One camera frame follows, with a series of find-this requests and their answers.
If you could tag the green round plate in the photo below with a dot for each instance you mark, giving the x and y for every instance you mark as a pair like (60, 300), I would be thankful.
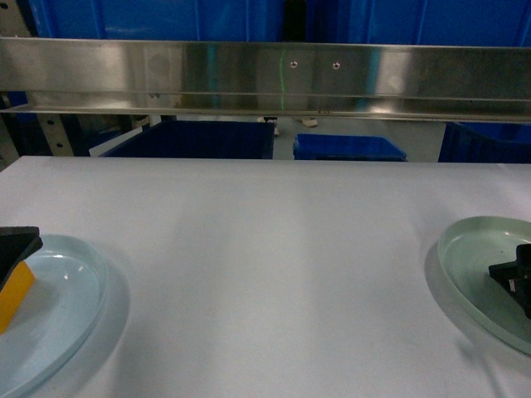
(465, 251)

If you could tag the large blue bin upper right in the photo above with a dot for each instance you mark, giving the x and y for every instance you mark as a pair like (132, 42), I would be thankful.
(420, 22)

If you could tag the small blue bin floor centre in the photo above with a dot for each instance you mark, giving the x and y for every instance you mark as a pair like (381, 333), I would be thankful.
(330, 147)

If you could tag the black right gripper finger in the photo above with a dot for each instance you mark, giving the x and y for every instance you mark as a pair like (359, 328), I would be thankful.
(514, 277)

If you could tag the stainless steel shelf rail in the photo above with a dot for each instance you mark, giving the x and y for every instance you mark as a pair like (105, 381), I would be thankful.
(441, 83)

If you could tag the large blue bin upper left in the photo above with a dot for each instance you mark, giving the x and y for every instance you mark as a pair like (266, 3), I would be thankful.
(160, 20)

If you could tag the yellow toy block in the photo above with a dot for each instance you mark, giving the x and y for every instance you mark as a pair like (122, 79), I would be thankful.
(13, 292)

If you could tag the blue bin floor right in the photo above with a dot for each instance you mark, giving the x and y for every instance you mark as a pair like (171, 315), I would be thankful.
(485, 143)

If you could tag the blue bin floor left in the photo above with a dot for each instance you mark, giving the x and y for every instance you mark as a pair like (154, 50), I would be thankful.
(199, 139)

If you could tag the light blue round plate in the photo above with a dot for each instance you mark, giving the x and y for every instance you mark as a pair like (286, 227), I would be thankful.
(57, 315)

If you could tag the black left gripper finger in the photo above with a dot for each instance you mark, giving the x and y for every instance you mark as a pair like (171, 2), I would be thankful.
(17, 244)

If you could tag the large blue bin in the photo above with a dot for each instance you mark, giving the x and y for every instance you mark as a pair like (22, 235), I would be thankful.
(420, 22)
(160, 20)

